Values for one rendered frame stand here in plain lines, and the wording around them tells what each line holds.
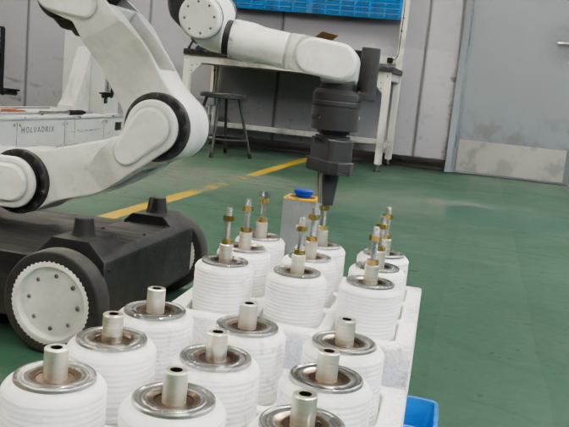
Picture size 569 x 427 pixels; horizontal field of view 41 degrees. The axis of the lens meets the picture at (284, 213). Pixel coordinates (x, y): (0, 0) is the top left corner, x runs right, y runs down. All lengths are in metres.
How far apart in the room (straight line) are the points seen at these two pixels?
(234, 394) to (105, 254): 0.77
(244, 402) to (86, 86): 4.21
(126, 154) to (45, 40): 5.86
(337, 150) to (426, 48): 4.98
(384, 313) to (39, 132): 3.21
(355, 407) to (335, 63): 0.74
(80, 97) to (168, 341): 4.00
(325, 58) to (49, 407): 0.84
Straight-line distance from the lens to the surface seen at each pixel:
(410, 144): 6.31
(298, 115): 6.46
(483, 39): 6.29
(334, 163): 1.36
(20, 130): 4.04
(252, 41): 1.40
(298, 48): 1.36
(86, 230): 1.53
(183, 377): 0.69
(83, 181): 1.68
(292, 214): 1.58
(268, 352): 0.89
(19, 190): 1.71
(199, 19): 1.39
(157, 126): 1.55
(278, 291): 1.17
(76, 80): 4.89
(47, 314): 1.51
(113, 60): 1.64
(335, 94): 1.36
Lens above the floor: 0.54
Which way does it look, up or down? 9 degrees down
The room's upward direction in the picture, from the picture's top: 6 degrees clockwise
